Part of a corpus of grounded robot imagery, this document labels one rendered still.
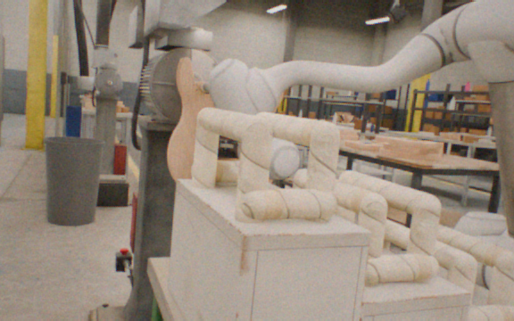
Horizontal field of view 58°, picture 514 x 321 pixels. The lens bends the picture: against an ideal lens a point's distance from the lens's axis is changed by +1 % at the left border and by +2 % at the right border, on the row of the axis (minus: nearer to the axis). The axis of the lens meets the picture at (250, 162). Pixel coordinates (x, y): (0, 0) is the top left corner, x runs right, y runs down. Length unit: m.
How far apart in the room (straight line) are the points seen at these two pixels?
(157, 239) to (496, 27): 1.27
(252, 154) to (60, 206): 3.84
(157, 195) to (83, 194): 2.53
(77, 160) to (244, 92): 3.23
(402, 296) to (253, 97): 0.57
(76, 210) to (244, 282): 3.84
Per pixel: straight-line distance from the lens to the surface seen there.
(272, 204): 0.47
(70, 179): 4.18
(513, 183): 1.21
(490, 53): 1.13
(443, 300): 0.62
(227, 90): 0.99
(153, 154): 1.70
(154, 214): 1.75
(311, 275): 0.49
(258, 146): 0.46
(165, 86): 1.53
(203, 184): 0.63
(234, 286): 0.47
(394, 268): 0.58
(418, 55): 1.20
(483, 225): 1.41
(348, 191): 0.59
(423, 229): 0.62
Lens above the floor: 1.23
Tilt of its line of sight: 8 degrees down
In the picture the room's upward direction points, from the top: 6 degrees clockwise
